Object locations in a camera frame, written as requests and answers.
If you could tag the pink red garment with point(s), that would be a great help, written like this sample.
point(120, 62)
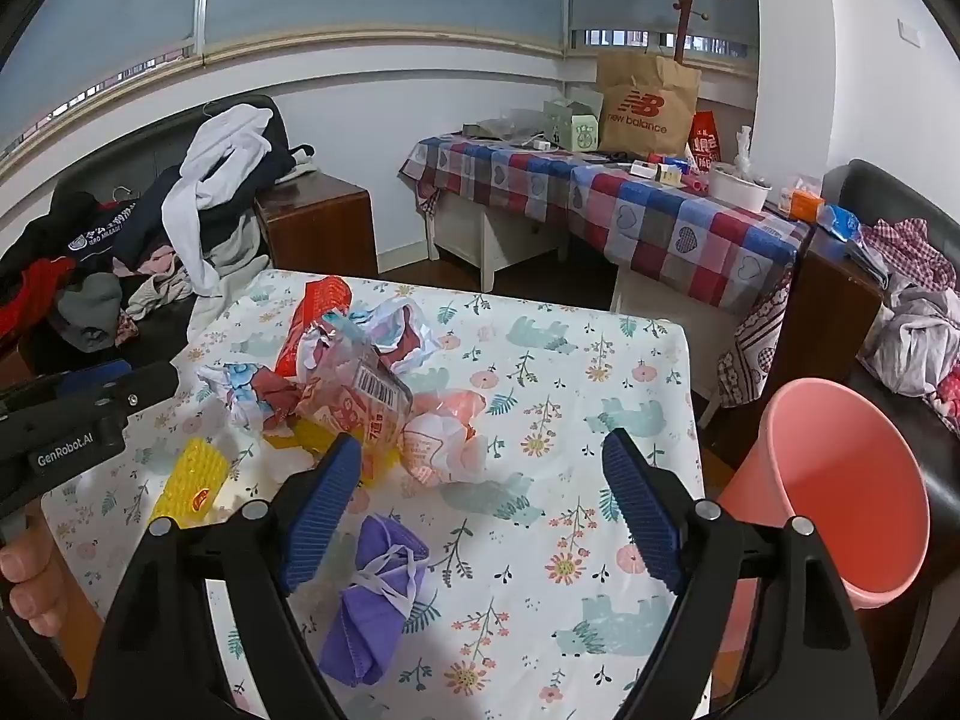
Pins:
point(946, 401)

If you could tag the white bowl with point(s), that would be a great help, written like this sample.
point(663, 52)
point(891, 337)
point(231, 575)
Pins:
point(735, 191)

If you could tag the blue snack packet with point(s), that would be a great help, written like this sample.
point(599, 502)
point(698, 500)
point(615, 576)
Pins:
point(840, 221)

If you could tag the navy printed garment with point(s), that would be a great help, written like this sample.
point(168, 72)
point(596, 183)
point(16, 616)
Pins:
point(112, 232)

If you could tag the yellow snack packet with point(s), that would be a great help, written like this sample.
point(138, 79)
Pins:
point(187, 476)

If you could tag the white table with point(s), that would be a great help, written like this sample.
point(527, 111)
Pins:
point(675, 307)
point(480, 240)

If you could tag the grey white garment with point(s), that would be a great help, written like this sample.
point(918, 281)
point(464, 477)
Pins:
point(907, 337)

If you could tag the person's left hand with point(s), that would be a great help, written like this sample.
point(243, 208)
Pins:
point(30, 577)

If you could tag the orange white snack wrapper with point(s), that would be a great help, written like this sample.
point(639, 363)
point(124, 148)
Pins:
point(435, 442)

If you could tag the wooden coat rack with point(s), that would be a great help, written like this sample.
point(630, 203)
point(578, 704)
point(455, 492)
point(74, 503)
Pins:
point(684, 15)

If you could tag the yellow crumpled wrapper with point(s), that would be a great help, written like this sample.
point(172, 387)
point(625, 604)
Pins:
point(307, 439)

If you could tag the red gift bag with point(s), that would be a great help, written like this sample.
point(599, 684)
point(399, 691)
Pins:
point(705, 142)

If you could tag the dark wooden cabinet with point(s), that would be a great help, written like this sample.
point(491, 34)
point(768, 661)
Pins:
point(832, 315)

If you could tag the purple face mask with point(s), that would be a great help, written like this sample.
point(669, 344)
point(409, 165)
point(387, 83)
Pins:
point(367, 615)

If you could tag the pile of clothes left sofa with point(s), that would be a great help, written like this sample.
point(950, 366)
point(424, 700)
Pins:
point(270, 135)

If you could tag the floral bear tablecloth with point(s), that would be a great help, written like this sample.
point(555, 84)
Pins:
point(525, 615)

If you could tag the wooden side table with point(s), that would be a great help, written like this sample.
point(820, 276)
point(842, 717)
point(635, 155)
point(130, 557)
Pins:
point(315, 225)

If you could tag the green carton box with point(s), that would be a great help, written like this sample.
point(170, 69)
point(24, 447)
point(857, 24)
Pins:
point(581, 131)

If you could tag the red checkered garment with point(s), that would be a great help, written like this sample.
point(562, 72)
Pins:
point(915, 240)

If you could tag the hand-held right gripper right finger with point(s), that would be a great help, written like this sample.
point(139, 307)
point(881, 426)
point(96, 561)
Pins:
point(641, 517)

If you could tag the orange tissue box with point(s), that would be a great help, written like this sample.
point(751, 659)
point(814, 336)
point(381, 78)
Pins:
point(806, 204)

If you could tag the checkered heart tablecloth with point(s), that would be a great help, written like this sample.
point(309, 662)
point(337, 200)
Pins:
point(660, 232)

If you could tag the red snack wrapper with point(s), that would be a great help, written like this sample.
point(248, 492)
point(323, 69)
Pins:
point(319, 307)

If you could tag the white red crumpled wrapper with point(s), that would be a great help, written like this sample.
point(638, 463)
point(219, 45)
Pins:
point(405, 330)

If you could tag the black leather armchair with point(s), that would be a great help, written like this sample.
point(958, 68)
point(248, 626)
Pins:
point(900, 187)

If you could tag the white wall socket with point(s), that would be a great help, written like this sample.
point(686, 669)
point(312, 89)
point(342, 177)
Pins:
point(910, 31)

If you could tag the clear barcoded snack packet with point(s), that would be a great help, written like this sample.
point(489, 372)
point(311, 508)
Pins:
point(352, 397)

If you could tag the brown paper bag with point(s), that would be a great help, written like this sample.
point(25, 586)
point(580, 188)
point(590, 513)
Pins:
point(645, 112)

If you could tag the clear plastic packaging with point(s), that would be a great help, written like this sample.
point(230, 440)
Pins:
point(502, 126)

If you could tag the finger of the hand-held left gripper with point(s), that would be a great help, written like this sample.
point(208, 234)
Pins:
point(150, 386)
point(97, 375)

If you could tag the pink plastic bin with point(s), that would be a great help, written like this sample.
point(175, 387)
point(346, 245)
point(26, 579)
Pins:
point(847, 487)

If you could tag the light blue cloth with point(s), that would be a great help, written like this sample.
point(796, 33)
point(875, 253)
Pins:
point(870, 262)

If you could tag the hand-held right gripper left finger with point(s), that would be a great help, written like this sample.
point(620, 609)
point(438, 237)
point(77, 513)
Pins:
point(322, 510)

